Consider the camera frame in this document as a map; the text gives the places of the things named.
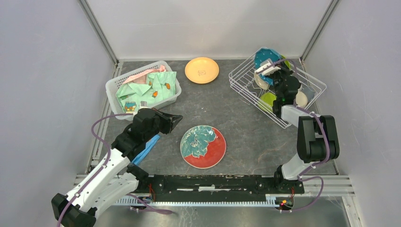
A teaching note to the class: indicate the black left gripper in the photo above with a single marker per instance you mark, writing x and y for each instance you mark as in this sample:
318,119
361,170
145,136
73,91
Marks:
169,124

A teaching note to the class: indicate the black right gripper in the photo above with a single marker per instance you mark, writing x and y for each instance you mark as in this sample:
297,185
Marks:
284,69

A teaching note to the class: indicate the green interior mug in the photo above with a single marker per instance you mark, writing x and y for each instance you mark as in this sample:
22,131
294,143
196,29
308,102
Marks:
301,99

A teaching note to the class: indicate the cream floral plate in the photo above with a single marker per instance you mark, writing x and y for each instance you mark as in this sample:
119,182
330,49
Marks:
260,82

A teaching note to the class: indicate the blue dotted plate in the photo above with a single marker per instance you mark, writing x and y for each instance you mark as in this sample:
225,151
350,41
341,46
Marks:
263,55

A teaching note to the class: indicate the teal rimmed red plate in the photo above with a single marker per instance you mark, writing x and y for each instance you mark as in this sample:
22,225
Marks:
203,146

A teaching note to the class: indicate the orange plate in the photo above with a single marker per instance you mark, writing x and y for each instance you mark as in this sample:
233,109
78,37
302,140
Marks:
201,70

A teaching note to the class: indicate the lime green plate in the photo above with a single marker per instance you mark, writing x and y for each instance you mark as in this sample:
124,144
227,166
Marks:
285,63

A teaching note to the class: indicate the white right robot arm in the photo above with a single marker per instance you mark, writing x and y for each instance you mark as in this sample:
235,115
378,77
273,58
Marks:
317,138

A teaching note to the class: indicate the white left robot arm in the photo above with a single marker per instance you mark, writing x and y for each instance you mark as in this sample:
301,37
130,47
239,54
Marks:
114,176

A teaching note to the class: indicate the blue printed cloth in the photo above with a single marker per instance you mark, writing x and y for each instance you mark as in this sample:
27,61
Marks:
149,145

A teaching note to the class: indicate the green printed cloth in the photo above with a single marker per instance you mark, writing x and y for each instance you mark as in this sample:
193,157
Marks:
159,86

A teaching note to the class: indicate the pink cloth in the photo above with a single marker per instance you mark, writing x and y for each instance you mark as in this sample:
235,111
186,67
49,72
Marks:
140,78

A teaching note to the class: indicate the white wire dish rack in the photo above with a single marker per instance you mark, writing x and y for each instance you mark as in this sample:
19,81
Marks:
242,81

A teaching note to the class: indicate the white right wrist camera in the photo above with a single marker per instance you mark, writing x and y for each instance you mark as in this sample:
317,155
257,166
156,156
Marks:
267,68

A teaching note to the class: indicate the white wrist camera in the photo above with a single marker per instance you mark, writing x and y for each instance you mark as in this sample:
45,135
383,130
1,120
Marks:
142,105
267,68

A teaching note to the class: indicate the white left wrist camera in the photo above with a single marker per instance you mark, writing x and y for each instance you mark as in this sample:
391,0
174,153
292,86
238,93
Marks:
142,105

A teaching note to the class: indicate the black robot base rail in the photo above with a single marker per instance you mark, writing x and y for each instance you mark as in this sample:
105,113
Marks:
213,188

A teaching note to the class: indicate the aluminium corner post right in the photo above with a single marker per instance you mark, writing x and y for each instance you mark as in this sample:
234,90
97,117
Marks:
319,29

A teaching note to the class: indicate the aluminium corner post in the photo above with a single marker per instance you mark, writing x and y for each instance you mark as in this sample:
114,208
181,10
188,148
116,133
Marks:
98,30
319,29

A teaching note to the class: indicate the aluminium corner post left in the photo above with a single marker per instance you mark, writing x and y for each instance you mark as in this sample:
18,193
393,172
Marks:
98,30

